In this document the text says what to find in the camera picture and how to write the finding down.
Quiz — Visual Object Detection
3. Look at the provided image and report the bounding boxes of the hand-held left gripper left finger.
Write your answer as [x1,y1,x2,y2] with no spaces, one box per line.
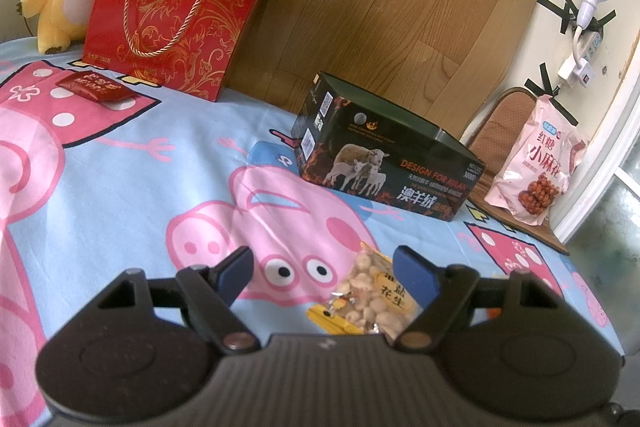
[97,245,261,353]

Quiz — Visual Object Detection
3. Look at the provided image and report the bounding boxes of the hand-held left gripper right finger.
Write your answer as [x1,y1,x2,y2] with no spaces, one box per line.
[392,245,552,353]

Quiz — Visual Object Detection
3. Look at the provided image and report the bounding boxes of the clear peanut packet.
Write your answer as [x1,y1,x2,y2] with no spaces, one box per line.
[306,242,424,342]

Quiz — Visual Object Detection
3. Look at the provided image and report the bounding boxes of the black cardboard box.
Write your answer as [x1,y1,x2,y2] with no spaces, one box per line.
[291,72,482,223]

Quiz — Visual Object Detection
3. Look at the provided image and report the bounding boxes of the printed cartoon bed sheet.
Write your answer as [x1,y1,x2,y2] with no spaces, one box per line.
[0,37,627,427]

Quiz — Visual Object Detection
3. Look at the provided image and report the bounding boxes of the brown cushioned chair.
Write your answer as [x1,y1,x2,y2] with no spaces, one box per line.
[460,87,571,256]

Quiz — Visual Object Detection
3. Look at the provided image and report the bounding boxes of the pink snack bag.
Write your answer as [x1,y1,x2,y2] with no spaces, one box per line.
[484,96,587,227]

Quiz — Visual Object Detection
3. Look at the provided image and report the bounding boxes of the black tape strip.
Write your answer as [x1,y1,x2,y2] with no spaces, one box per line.
[538,0,581,34]
[524,63,557,96]

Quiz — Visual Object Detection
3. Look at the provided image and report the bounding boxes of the small red snack packet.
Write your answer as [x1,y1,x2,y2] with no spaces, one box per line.
[55,71,140,104]

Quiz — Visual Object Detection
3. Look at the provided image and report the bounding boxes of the white power strip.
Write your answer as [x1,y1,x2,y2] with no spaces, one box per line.
[575,29,602,64]

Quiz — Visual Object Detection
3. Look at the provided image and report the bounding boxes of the red gift box with handle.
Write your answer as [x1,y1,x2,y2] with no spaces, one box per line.
[82,0,281,102]

